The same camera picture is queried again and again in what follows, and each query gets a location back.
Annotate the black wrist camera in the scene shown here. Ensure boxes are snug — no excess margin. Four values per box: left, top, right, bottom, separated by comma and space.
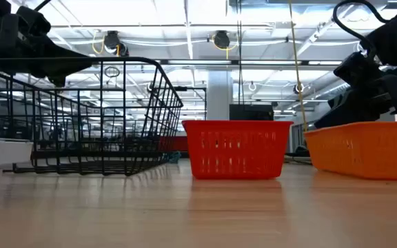
332, 51, 387, 92
14, 6, 52, 39

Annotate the blue braided cable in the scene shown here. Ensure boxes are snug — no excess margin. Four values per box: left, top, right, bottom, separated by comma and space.
168, 150, 183, 165

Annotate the yellow hanging cord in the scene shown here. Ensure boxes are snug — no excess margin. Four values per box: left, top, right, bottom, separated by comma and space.
287, 0, 309, 134

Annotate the black background frame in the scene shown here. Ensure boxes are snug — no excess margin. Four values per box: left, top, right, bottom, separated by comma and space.
174, 85, 207, 121

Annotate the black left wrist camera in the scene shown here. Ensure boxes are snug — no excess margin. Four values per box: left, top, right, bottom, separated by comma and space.
14, 6, 52, 39

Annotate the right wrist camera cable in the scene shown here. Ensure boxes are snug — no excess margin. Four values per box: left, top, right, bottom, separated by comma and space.
332, 0, 391, 59

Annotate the orange plastic basket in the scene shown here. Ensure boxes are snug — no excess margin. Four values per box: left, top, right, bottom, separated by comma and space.
303, 121, 397, 181

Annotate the white building pillar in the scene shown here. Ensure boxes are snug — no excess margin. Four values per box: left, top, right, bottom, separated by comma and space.
206, 70, 234, 121

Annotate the dark red cabinet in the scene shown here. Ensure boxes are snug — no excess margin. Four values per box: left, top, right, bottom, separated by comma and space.
156, 135, 189, 153

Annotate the black ceiling cord reel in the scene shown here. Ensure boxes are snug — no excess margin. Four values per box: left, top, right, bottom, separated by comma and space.
213, 30, 232, 50
103, 30, 130, 58

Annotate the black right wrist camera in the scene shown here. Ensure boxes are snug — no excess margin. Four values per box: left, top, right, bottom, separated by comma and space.
332, 51, 387, 92

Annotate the ceiling light bar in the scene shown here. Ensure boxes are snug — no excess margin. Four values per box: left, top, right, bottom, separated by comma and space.
160, 59, 343, 67

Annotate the black hanging cable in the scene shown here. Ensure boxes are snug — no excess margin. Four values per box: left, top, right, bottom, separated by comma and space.
236, 0, 244, 105

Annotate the black wire basket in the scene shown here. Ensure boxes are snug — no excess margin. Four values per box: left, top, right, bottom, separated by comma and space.
0, 56, 185, 177

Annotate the red plastic basket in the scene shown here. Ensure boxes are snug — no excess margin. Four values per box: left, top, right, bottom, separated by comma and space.
181, 119, 294, 180

